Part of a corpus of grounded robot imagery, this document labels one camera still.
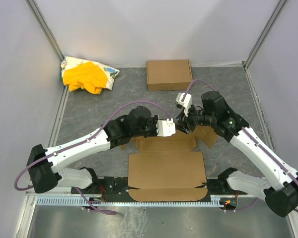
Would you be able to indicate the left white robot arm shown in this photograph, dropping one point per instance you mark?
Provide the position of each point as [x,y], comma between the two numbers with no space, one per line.
[47,166]

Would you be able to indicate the right aluminium corner post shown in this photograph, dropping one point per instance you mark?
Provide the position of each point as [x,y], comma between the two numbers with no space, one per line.
[277,11]

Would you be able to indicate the aluminium corner post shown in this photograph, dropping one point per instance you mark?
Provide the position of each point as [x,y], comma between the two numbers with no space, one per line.
[35,10]
[277,11]

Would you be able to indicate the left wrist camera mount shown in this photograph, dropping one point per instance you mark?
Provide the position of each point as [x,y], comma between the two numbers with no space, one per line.
[165,128]

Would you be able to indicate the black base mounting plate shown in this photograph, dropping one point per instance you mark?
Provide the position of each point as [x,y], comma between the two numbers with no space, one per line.
[116,189]

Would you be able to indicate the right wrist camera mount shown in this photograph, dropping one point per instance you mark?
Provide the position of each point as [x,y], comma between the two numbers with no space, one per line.
[184,102]

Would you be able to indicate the cardboard box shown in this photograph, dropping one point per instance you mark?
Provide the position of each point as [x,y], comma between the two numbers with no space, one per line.
[168,169]
[168,75]

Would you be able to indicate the folded cardboard box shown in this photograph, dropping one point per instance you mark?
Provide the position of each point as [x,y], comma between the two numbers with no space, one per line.
[168,75]

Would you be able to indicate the yellow cloth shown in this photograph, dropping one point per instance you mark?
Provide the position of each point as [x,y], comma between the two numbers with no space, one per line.
[86,76]

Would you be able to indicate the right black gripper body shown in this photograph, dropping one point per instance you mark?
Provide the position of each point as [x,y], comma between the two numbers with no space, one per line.
[188,119]

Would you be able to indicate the slotted cable duct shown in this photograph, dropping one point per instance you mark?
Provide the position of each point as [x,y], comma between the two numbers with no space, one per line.
[79,201]

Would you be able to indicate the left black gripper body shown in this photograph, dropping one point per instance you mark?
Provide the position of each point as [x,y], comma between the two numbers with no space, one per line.
[153,123]

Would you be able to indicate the left aluminium corner post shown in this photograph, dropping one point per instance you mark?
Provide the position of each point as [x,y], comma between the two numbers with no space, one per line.
[35,10]

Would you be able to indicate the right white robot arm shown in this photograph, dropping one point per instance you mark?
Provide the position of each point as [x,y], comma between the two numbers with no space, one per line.
[279,186]

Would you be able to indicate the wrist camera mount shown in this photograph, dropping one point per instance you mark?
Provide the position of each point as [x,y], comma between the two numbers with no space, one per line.
[184,102]
[165,128]

